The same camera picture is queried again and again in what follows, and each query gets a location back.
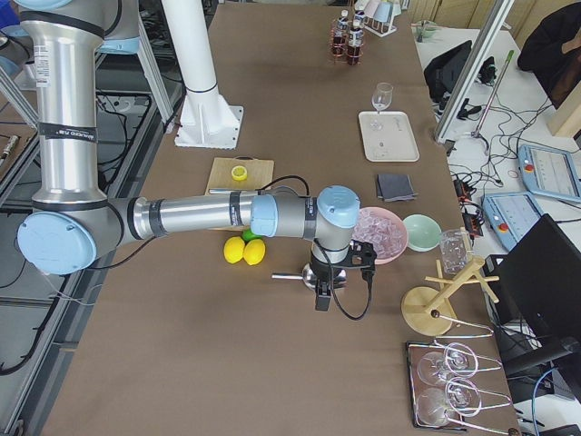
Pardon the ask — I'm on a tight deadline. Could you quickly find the green lime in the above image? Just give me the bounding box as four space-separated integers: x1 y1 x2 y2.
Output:
241 229 261 243

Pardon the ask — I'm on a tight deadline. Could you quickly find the upturned wine glass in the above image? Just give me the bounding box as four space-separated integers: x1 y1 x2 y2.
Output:
415 377 512 428
417 342 502 386

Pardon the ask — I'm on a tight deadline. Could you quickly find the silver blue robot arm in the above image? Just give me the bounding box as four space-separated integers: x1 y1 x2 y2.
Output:
17 1 376 311

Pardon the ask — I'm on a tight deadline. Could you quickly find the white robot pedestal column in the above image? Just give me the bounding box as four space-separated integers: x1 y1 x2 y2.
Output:
162 0 243 150

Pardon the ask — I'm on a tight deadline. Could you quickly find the blue teach pendant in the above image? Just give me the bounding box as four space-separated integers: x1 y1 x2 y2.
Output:
517 144 580 203
482 192 544 251

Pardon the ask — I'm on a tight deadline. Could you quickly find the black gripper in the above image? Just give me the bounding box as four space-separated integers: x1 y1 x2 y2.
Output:
310 239 377 312

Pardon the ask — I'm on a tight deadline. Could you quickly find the metal ice scoop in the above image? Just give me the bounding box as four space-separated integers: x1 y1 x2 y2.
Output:
271 264 347 290

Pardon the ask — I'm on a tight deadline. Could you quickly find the black wire glass rack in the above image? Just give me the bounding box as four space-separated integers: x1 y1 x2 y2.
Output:
406 342 483 433

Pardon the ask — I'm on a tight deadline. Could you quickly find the yellow lemon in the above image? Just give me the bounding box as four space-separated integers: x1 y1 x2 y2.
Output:
223 236 246 263
243 239 266 265

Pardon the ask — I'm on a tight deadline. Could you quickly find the halved lemon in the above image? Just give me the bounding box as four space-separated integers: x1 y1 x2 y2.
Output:
231 165 248 182

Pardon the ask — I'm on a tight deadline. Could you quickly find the bamboo cutting board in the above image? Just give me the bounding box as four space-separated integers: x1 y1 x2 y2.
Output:
205 157 274 194

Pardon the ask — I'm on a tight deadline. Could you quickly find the wooden glass drying stand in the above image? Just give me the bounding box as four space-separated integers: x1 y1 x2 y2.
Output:
400 226 500 336

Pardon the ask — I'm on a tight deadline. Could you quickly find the cream rabbit tray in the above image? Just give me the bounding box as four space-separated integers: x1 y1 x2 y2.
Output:
359 111 419 163

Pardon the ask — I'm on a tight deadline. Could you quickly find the black monitor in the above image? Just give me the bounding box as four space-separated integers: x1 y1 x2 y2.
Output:
497 214 580 383

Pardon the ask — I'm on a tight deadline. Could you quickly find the mint green bowl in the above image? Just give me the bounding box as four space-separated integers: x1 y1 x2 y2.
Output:
403 214 441 253

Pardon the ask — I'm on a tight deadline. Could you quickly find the grey folded cloth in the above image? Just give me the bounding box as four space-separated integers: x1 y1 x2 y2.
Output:
376 173 417 203

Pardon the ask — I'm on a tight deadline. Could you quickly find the copper wire bottle basket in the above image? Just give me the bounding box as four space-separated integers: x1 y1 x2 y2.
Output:
330 17 364 65

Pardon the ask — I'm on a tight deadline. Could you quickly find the pink bowl of ice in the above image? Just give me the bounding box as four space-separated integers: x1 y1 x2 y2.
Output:
353 207 409 264

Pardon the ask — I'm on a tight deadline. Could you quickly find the person at desk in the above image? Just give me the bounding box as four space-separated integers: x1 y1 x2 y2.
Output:
517 2 580 108

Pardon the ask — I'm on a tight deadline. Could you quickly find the aluminium frame post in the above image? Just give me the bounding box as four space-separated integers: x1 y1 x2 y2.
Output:
434 0 514 144

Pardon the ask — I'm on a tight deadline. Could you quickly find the clear wine glass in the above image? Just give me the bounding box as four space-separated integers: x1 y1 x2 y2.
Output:
369 83 394 131

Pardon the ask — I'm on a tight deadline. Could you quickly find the white cup rack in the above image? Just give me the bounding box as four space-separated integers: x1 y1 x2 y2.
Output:
363 0 401 37

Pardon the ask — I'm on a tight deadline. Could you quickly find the clear tumbler glass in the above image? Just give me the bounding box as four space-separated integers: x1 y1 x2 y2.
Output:
439 228 471 274

